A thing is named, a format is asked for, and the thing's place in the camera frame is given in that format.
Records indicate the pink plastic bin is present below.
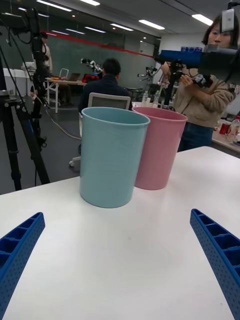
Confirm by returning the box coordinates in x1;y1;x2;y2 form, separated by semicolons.
131;106;188;191

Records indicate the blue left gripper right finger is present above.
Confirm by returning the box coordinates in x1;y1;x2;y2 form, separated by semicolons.
189;208;240;320

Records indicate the black tripod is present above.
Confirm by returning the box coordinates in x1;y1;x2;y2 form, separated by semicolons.
0;88;51;192

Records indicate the seated person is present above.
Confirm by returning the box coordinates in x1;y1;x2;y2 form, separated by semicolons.
78;57;133;114

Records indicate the white office chair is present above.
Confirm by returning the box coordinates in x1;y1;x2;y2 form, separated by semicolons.
69;92;132;168

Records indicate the person by wooden table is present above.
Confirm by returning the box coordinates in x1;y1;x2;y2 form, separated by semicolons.
39;31;54;76

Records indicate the wooden work table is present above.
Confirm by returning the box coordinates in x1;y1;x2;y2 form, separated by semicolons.
44;76;88;114

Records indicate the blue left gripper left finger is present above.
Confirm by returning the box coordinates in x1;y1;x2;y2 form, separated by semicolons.
0;211;46;320

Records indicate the black camera stand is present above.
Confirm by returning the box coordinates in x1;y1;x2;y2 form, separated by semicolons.
0;6;50;151

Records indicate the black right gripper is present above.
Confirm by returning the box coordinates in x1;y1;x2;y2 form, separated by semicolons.
159;47;240;82

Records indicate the pale blue plastic bin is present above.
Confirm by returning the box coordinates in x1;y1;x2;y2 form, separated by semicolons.
79;106;151;209

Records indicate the standing person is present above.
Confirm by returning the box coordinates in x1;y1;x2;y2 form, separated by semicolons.
159;11;237;153

